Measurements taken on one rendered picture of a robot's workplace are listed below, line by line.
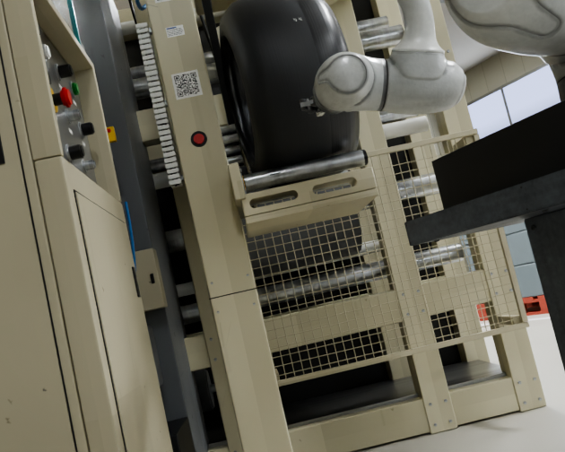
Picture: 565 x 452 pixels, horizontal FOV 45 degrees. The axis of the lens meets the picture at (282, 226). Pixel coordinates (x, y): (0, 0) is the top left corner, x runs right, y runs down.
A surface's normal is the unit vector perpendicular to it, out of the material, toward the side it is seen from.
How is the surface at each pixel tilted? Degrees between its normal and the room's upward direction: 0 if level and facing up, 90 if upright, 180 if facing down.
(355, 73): 101
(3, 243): 90
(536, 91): 90
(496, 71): 90
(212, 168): 90
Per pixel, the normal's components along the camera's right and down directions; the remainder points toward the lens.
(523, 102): -0.86, 0.14
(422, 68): 0.04, 0.08
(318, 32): 0.07, -0.30
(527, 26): 0.13, 0.87
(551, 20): 0.31, 0.76
